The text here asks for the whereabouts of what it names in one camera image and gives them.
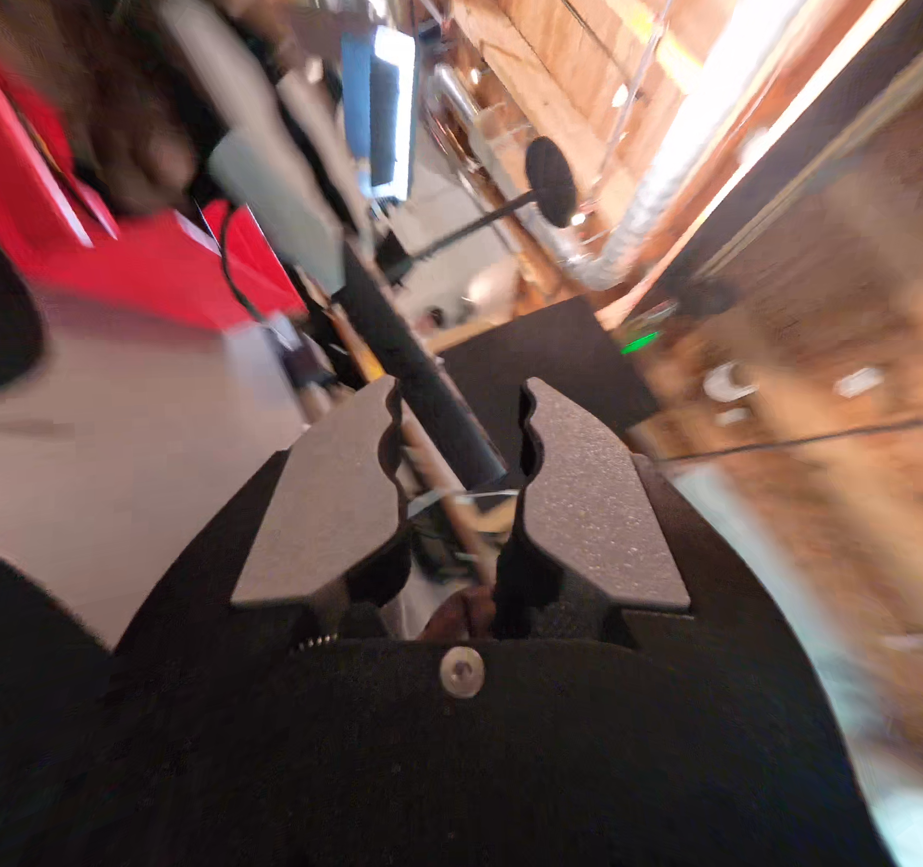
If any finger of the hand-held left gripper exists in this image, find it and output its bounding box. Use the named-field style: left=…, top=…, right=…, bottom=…
left=159, top=0, right=349, bottom=297
left=276, top=74, right=374, bottom=237

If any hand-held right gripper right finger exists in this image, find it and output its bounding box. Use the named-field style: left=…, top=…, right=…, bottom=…
left=494, top=377, right=692, bottom=641

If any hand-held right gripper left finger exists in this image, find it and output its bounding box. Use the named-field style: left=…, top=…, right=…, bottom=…
left=231, top=375, right=413, bottom=608

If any thin black usb-c cable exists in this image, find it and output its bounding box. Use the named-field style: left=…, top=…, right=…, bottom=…
left=218, top=200, right=276, bottom=327

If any red plastic bin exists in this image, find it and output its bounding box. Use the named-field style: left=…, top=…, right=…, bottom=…
left=0, top=67, right=307, bottom=334

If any person's left hand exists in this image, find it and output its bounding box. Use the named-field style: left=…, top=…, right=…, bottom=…
left=0, top=0, right=232, bottom=215

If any lit display screen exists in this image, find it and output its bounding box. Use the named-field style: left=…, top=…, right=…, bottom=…
left=340, top=25, right=421, bottom=205

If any black flat panel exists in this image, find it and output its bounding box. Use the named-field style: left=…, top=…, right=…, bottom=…
left=438, top=296, right=659, bottom=466

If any black pole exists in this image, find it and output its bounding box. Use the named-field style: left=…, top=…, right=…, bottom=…
left=335, top=243, right=509, bottom=489

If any black disc on rod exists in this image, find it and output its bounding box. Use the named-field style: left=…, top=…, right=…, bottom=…
left=386, top=135, right=579, bottom=280

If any thin black wire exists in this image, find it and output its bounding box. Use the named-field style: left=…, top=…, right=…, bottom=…
left=652, top=415, right=923, bottom=466

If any silver ventilation duct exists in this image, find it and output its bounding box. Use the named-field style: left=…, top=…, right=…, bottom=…
left=431, top=63, right=725, bottom=293

